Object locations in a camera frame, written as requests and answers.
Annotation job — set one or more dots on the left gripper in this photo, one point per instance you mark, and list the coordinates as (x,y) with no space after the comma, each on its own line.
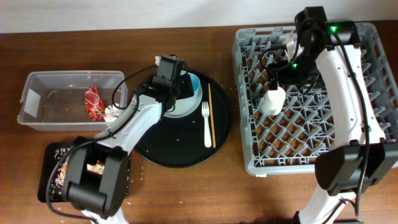
(187,90)

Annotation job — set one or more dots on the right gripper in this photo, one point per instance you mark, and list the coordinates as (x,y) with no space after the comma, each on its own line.
(284,78)

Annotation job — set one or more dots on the white cup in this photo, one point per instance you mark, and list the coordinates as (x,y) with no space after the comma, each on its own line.
(273,101)

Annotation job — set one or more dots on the grey plate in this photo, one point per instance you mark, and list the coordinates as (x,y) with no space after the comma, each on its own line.
(185,106)

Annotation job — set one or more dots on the light blue cup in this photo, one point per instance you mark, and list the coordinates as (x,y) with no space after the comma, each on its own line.
(195,84)

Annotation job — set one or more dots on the white plastic fork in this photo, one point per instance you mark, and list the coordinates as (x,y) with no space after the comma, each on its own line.
(205,110)

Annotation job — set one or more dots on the wooden chopstick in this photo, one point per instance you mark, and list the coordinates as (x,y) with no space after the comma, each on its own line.
(211,117)

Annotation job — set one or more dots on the pink bowl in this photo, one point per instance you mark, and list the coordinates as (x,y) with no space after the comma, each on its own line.
(290,44)

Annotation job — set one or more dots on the white tissue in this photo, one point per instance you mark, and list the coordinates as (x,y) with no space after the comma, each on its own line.
(111,113)

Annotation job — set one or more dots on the red snack wrapper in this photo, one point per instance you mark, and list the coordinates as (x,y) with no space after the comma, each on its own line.
(94,105)

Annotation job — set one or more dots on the rice and food scraps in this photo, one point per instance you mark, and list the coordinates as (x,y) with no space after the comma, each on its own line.
(57,184)

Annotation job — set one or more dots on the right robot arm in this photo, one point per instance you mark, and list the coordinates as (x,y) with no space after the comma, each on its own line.
(361,156)

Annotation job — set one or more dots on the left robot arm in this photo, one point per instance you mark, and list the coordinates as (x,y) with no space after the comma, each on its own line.
(147,107)

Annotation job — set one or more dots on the grey dishwasher rack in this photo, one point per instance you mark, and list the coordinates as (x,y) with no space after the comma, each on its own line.
(288,143)

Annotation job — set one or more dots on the round black tray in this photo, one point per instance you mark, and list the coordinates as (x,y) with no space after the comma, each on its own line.
(179,142)

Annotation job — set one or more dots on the clear plastic bin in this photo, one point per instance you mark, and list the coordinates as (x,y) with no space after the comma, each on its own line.
(55,100)

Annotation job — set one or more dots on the rectangular black tray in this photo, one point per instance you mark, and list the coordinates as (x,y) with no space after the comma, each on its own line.
(53,174)

